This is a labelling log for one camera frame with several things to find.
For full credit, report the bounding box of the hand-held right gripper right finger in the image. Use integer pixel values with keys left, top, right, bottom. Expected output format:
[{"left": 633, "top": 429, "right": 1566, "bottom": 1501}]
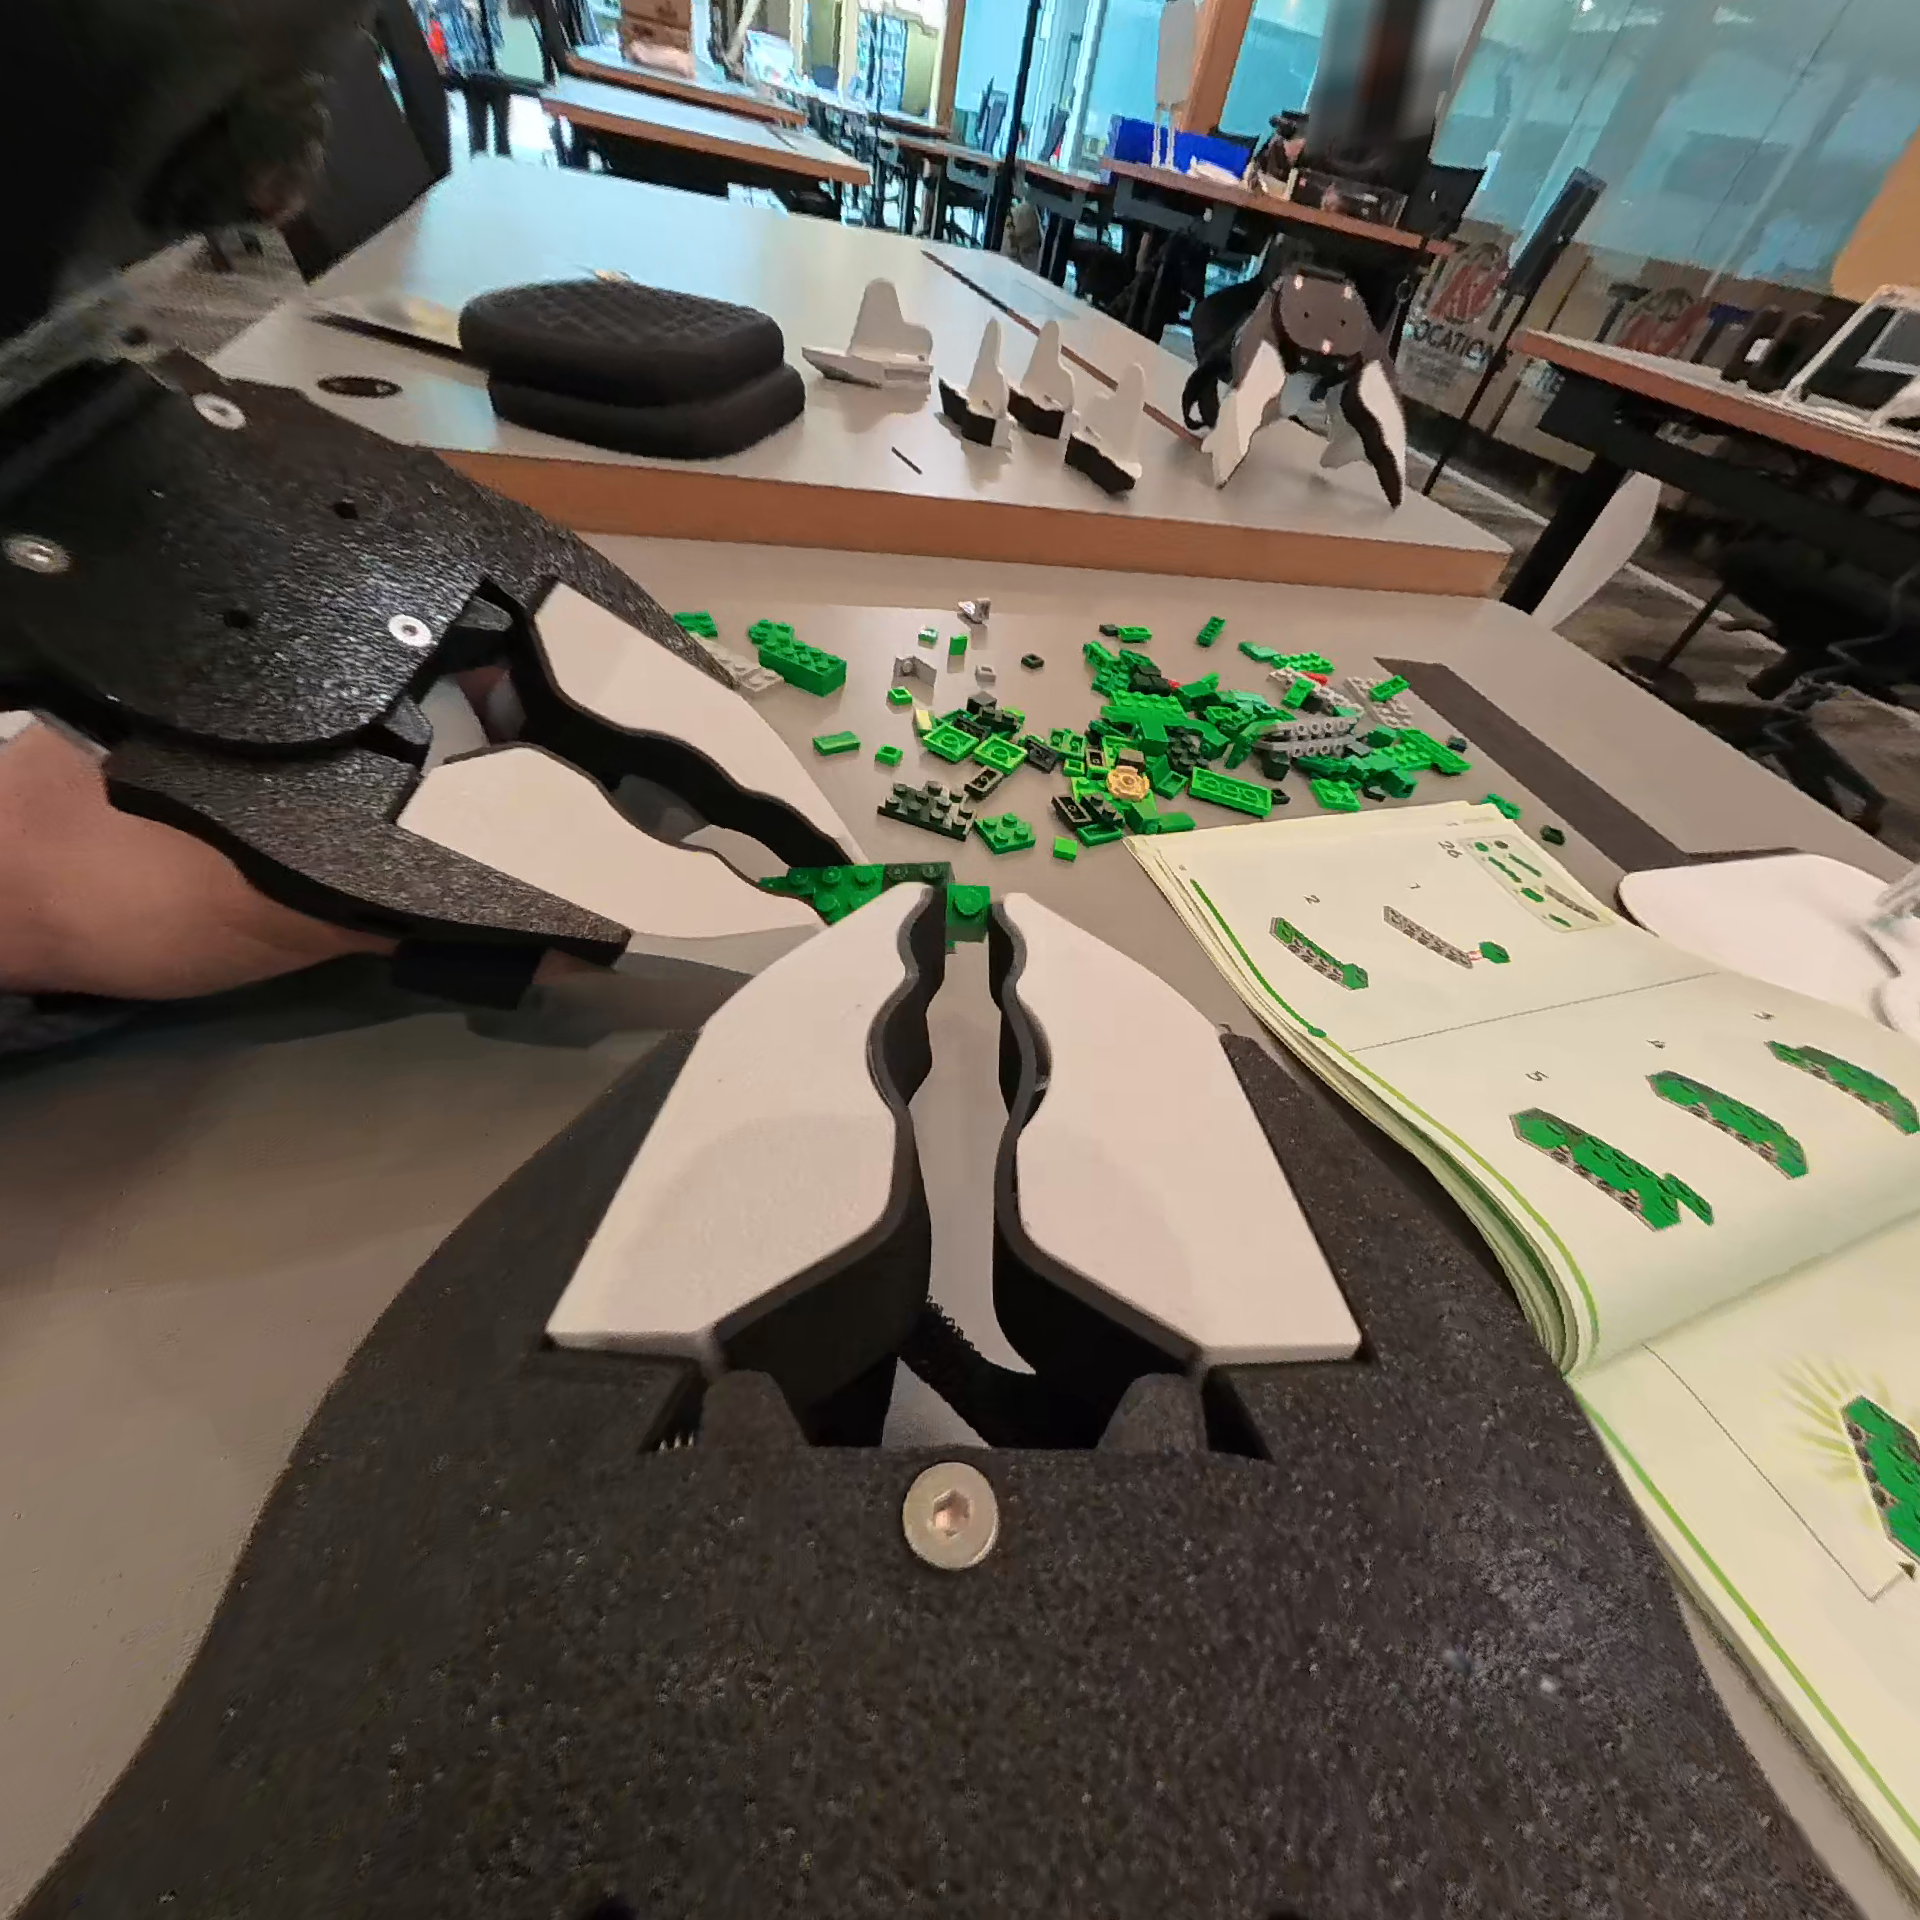
[{"left": 977, "top": 890, "right": 1366, "bottom": 1433}]

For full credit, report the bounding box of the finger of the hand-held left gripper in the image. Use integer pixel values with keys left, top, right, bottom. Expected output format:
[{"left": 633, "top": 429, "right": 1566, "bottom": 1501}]
[
  {"left": 521, "top": 577, "right": 874, "bottom": 869},
  {"left": 392, "top": 735, "right": 830, "bottom": 969}
]

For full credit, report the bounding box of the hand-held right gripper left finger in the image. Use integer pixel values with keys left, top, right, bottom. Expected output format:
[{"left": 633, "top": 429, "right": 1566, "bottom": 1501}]
[{"left": 546, "top": 882, "right": 951, "bottom": 1412}]

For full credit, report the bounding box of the green brick assembly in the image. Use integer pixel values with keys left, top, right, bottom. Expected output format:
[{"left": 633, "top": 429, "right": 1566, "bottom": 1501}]
[{"left": 755, "top": 857, "right": 952, "bottom": 928}]

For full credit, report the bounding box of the person's left hand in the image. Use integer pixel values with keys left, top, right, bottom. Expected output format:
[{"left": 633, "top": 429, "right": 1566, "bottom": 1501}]
[{"left": 0, "top": 717, "right": 394, "bottom": 999}]

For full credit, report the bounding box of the grey table with wooden edge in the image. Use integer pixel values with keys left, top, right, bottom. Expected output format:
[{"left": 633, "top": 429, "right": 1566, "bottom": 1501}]
[{"left": 209, "top": 157, "right": 1513, "bottom": 598}]

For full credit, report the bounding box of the black foam pad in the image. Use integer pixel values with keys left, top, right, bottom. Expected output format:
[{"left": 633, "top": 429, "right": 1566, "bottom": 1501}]
[
  {"left": 457, "top": 278, "right": 783, "bottom": 404},
  {"left": 486, "top": 359, "right": 808, "bottom": 461}
]

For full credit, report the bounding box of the white plate part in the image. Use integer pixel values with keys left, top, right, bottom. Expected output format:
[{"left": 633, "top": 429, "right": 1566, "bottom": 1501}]
[{"left": 802, "top": 276, "right": 935, "bottom": 393}]

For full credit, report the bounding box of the open instruction booklet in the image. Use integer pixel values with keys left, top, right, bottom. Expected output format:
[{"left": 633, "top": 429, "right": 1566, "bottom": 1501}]
[{"left": 1123, "top": 801, "right": 1920, "bottom": 1906}]

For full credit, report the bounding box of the spare white finger part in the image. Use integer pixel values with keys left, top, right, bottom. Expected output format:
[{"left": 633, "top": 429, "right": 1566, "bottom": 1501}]
[
  {"left": 1062, "top": 364, "right": 1149, "bottom": 495},
  {"left": 939, "top": 317, "right": 1010, "bottom": 447},
  {"left": 1008, "top": 317, "right": 1075, "bottom": 441}
]

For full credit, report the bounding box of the pile of green bricks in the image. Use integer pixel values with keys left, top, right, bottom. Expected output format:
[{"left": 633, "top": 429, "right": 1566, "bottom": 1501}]
[{"left": 667, "top": 591, "right": 1523, "bottom": 872}]

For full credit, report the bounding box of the wooden background table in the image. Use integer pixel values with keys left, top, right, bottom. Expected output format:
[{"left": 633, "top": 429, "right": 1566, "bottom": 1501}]
[{"left": 538, "top": 76, "right": 872, "bottom": 202}]

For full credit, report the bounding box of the white flower-shaped tray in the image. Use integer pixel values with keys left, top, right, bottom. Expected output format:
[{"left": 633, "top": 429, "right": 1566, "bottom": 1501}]
[{"left": 1615, "top": 852, "right": 1920, "bottom": 1040}]

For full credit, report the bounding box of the idle black white gripper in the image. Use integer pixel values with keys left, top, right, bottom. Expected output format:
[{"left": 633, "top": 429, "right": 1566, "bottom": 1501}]
[{"left": 1181, "top": 266, "right": 1411, "bottom": 509}]

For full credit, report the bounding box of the white curved panel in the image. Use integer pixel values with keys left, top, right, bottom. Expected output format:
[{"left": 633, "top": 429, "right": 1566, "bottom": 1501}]
[{"left": 1528, "top": 470, "right": 1664, "bottom": 632}]

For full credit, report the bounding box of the cluttered background table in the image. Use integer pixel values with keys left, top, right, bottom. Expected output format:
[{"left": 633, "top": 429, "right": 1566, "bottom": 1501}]
[{"left": 1102, "top": 157, "right": 1455, "bottom": 260}]

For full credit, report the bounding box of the black office chair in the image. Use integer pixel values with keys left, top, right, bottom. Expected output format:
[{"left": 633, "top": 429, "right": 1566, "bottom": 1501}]
[{"left": 1709, "top": 532, "right": 1920, "bottom": 830}]

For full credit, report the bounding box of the printed banner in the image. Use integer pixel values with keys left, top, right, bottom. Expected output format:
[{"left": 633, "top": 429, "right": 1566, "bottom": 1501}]
[{"left": 1401, "top": 239, "right": 1561, "bottom": 436}]

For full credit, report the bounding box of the wooden side table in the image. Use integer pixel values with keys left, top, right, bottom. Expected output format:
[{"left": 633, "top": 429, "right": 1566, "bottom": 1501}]
[{"left": 1506, "top": 328, "right": 1920, "bottom": 495}]

